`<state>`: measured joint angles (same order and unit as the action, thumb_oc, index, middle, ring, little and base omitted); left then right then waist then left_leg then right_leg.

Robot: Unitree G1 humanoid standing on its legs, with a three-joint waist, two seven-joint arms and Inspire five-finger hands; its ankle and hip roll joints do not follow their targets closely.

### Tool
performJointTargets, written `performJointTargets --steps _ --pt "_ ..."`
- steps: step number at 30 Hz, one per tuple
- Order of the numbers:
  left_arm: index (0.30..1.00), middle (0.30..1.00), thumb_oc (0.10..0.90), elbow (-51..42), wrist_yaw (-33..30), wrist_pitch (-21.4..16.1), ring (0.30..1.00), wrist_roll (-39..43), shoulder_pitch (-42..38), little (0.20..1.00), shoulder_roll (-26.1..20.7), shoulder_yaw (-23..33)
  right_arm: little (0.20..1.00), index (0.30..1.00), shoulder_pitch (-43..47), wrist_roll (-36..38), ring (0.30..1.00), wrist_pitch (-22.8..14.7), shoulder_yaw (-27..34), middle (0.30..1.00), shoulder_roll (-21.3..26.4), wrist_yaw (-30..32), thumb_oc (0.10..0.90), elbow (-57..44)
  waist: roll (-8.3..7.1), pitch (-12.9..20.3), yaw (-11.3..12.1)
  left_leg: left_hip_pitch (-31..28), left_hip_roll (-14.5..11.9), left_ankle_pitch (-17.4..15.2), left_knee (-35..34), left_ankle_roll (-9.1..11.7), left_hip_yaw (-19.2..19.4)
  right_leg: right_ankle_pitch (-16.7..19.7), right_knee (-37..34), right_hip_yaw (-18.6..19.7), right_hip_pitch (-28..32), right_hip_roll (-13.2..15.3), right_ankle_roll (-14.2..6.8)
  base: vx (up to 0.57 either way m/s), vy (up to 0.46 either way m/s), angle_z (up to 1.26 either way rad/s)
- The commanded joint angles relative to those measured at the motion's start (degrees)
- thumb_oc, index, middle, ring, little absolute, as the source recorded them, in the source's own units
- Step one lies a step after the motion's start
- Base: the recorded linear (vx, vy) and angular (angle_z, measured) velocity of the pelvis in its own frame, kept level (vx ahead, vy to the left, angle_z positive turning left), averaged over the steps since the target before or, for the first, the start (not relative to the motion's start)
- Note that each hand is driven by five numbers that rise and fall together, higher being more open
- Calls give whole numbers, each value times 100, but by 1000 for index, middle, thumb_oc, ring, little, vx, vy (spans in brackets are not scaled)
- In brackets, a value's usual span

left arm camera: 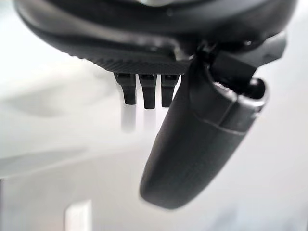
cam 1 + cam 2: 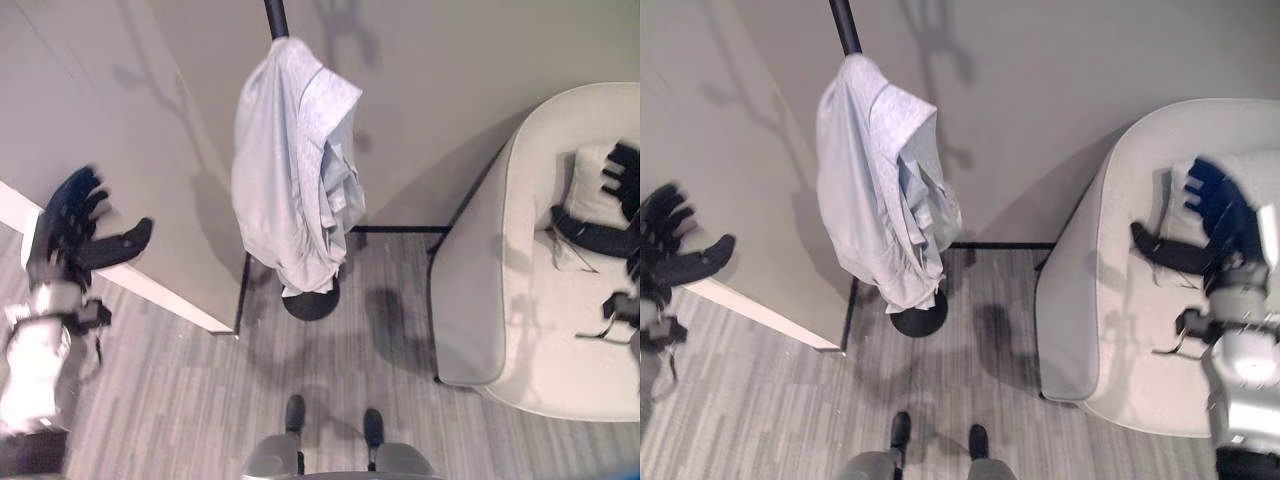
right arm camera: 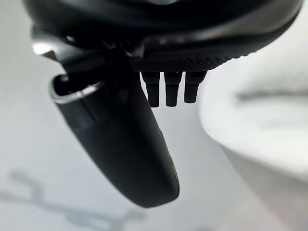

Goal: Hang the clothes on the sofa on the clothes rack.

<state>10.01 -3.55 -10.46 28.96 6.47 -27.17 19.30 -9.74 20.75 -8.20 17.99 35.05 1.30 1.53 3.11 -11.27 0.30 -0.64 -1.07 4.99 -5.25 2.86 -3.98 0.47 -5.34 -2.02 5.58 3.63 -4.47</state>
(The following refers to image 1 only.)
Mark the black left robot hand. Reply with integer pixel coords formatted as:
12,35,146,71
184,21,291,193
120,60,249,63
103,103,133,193
11,0,299,210

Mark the white rectangular object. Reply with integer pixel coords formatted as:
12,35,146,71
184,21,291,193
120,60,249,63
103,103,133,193
64,199,93,231

